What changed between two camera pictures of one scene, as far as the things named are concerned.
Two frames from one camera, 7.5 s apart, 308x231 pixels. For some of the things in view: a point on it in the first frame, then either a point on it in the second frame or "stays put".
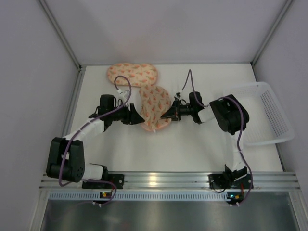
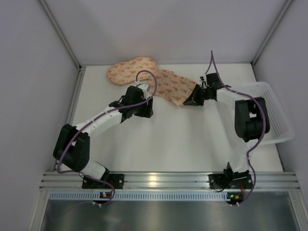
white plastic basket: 267,121 stays put
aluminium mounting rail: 178,180 stays put
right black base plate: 219,181 stays put
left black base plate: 117,179 stays put
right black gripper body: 177,109 to 199,94
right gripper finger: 175,106 to 197,97
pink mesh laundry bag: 154,103 to 174,88
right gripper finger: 170,114 to 195,99
